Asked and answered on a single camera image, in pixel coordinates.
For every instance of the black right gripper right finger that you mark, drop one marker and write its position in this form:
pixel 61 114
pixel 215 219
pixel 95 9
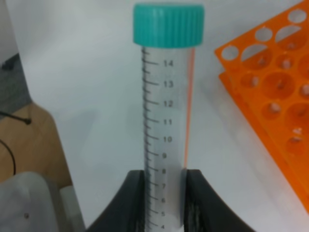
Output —
pixel 205 211

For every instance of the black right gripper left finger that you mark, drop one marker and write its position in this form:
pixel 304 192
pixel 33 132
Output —
pixel 126 211

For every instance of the teal-capped test tube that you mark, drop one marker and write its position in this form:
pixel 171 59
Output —
pixel 168 33

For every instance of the orange test tube rack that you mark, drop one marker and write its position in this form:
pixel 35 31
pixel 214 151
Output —
pixel 267 76

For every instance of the grey white plastic box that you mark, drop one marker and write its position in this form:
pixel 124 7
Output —
pixel 30 202

